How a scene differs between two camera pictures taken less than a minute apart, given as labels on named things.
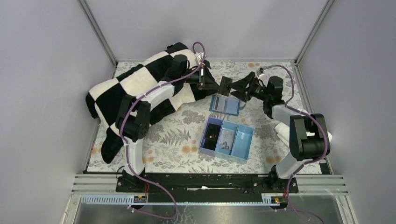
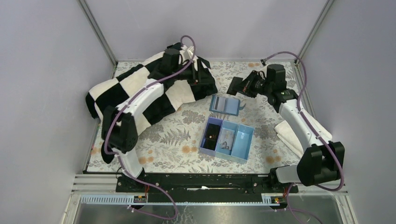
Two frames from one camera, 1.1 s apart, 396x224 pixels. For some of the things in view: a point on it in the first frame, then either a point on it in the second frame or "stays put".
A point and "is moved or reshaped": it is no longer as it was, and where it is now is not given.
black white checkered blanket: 130,102 stays put
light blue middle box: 225,145 stays put
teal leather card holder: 225,105 stays put
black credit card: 223,89 is moved or reshaped
